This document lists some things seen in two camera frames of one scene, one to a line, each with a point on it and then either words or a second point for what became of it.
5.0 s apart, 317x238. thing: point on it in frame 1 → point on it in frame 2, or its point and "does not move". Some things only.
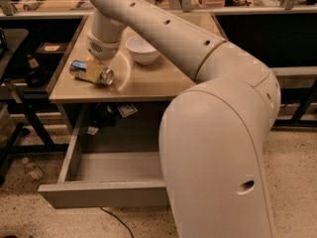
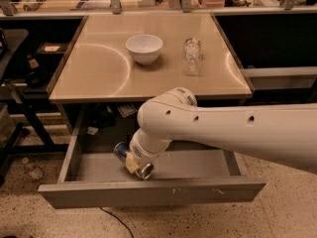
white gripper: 101,49 → 141,151
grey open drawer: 106,178 does not move
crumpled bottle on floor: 32,168 does not move
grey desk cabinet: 146,76 does not move
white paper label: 127,109 does not move
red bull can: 78,68 → 121,150
